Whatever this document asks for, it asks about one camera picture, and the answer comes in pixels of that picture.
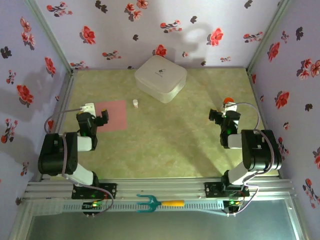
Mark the pink paper sheet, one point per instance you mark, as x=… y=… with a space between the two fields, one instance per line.
x=117 y=115

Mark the aluminium frame bar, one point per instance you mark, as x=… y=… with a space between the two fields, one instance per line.
x=299 y=225
x=21 y=225

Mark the aluminium mounting rail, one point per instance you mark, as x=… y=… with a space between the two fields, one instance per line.
x=162 y=187

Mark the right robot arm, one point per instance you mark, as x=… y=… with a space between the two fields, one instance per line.
x=260 y=155

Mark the aluminium frame post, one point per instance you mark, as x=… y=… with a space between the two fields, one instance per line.
x=65 y=62
x=266 y=37

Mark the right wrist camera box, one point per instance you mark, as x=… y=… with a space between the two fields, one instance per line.
x=230 y=107

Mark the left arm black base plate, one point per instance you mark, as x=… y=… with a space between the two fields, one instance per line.
x=76 y=193

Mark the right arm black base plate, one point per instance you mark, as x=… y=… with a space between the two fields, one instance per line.
x=208 y=191

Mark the orange capped pill bottle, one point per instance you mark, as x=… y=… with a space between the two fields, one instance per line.
x=228 y=100

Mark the white plastic lidded box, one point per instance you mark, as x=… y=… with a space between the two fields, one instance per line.
x=160 y=77

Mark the aluminium side rail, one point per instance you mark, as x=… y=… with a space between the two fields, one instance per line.
x=66 y=100
x=258 y=100

